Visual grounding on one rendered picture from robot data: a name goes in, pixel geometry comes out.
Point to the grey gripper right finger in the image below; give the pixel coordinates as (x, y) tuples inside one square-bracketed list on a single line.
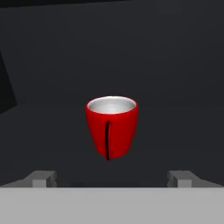
[(181, 178)]

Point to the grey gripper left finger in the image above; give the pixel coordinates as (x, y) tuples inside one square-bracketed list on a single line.
[(40, 178)]

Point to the red mug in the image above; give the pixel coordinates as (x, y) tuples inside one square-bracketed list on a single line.
[(116, 131)]

